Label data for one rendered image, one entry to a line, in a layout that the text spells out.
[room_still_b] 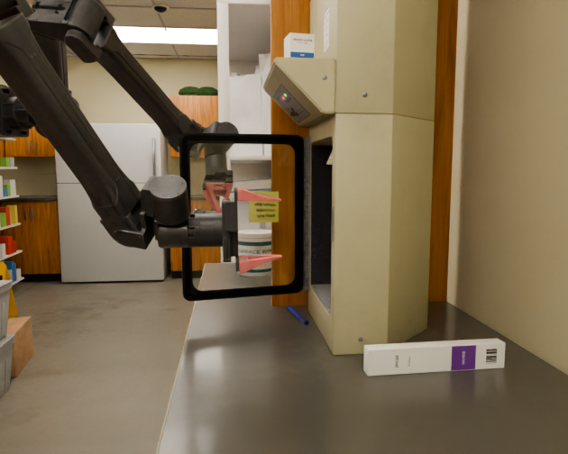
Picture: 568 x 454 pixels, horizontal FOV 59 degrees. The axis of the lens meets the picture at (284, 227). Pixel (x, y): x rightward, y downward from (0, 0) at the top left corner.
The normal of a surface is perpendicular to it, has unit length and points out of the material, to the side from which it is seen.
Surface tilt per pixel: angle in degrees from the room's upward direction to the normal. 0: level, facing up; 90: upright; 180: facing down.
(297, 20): 90
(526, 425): 0
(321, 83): 90
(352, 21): 90
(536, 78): 90
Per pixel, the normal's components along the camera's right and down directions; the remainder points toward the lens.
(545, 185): -0.99, 0.01
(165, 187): 0.05, -0.71
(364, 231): 0.11, 0.11
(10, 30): 0.91, -0.10
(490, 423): 0.00, -0.99
